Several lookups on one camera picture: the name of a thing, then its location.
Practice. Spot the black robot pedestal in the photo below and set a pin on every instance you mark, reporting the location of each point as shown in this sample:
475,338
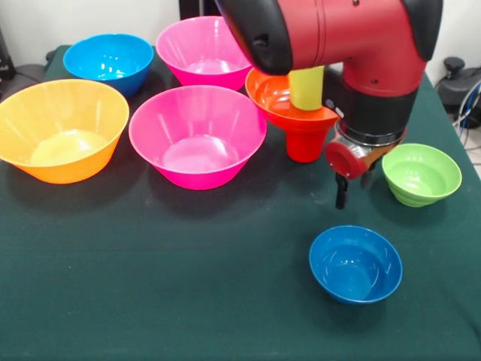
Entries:
195,7

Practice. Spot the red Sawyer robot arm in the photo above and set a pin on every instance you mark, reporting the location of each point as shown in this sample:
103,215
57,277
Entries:
338,34

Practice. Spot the black device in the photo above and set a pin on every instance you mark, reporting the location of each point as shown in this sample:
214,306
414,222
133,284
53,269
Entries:
5,56

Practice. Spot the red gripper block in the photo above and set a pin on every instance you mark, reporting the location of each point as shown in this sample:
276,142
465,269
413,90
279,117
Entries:
343,159

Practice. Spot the red plastic cup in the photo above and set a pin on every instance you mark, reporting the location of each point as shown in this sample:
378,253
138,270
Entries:
305,148

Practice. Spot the black pedestal foot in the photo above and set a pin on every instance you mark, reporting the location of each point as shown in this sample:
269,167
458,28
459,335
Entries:
28,71
456,86

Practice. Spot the light blue bowl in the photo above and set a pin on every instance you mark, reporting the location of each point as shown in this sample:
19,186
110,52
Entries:
109,62

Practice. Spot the lime green plastic cup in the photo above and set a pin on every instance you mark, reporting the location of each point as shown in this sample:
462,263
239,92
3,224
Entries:
306,90

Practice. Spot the large pink bowl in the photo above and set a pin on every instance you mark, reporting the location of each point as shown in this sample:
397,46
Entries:
195,49
198,139

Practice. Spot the dark green table cloth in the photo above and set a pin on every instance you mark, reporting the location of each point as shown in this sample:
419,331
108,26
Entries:
150,263

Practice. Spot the red-orange wide bowl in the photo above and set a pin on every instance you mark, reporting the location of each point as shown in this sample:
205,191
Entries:
274,101

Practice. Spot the small green bowl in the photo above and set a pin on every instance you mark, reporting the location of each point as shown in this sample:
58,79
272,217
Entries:
421,173

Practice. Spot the small dark blue bowl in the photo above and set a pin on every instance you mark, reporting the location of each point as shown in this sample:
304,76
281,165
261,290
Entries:
355,267

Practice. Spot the large orange bowl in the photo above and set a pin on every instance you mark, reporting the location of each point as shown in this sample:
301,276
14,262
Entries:
62,131

